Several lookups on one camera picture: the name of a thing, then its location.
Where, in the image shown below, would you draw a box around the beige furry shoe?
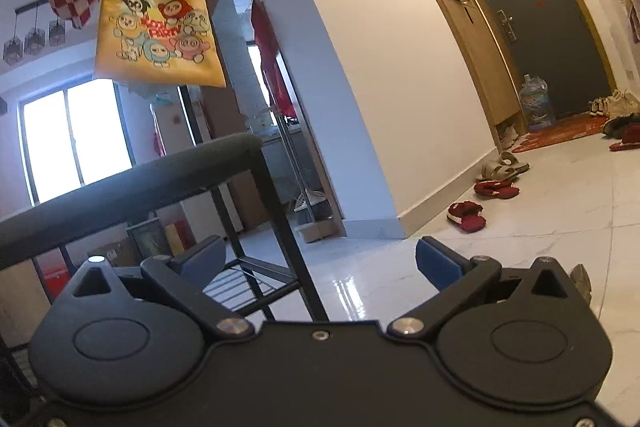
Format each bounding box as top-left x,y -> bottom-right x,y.
570,264 -> 594,308

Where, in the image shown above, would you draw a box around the dark green shoe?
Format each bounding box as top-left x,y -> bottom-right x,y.
601,113 -> 640,140

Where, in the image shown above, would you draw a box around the red box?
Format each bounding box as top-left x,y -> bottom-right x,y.
37,252 -> 77,299

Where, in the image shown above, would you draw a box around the dark grey entrance door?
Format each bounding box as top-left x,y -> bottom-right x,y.
442,0 -> 618,120

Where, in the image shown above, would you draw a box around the white plastic basket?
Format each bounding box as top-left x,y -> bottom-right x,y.
295,189 -> 329,212

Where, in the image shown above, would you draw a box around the flat cardboard box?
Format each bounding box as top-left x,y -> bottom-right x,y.
295,219 -> 346,244

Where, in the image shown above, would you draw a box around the black cage pendant lamp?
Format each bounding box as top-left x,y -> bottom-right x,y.
24,7 -> 46,56
48,14 -> 67,48
2,14 -> 24,66

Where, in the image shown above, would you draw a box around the silver door handle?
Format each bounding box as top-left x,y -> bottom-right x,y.
496,9 -> 517,42

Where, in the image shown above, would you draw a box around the framed picture on floor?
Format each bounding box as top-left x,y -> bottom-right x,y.
127,219 -> 173,261

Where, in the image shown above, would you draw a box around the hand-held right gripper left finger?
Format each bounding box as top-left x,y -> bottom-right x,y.
60,235 -> 256,342

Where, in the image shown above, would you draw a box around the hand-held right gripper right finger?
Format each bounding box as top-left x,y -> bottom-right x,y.
386,236 -> 593,338

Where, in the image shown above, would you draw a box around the window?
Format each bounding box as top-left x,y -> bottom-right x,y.
17,79 -> 137,206

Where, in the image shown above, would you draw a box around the blue water jug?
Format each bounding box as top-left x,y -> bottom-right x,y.
518,74 -> 557,131

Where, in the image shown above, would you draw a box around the black metal shoe rack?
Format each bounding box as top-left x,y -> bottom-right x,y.
0,132 -> 330,408

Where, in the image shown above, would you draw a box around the yellow cartoon tote bag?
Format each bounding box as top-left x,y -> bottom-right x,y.
93,0 -> 227,88

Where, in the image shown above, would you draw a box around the beige slide sandal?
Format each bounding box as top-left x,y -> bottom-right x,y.
500,152 -> 531,174
481,160 -> 521,182

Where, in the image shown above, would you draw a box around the hanging red garment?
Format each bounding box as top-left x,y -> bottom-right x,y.
251,0 -> 293,118

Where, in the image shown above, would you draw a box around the red door mat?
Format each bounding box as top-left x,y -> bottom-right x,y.
511,112 -> 613,154

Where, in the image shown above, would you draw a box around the white shoes under cabinet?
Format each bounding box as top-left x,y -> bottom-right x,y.
497,119 -> 522,148

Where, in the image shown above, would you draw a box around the wooden hallway cabinet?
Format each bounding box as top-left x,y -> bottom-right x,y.
382,0 -> 528,152

